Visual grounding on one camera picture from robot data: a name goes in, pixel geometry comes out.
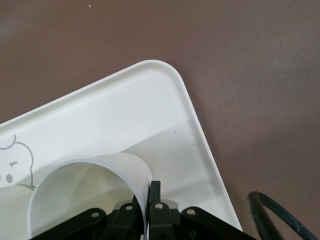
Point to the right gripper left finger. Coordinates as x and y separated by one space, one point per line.
125 220

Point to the white plastic cup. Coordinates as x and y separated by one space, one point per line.
82 190

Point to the brown table cover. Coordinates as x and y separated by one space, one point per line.
225 50

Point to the cream bear print tray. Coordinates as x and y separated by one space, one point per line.
112 112

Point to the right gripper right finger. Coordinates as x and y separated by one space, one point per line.
160 220

